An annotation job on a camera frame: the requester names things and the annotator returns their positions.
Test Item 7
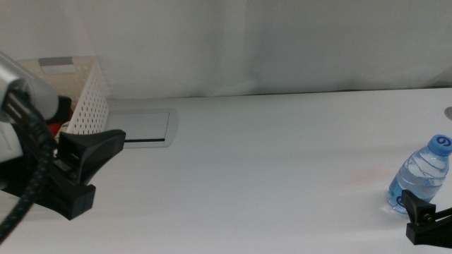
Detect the red soda can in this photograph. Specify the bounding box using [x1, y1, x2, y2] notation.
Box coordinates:
[47, 109, 74, 137]

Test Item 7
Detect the clear water bottle blue cap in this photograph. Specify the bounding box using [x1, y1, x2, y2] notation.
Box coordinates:
[386, 134, 452, 215]

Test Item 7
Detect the white perforated plastic basket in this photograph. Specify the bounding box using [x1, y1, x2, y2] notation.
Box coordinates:
[17, 56, 110, 137]

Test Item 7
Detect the white backdrop curtain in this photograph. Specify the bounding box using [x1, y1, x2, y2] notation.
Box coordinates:
[0, 0, 452, 100]

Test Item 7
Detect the silver table cable flap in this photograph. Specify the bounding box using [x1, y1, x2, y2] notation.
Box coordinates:
[105, 108, 179, 149]

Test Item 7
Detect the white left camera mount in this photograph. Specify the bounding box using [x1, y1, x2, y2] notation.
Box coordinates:
[0, 121, 24, 163]

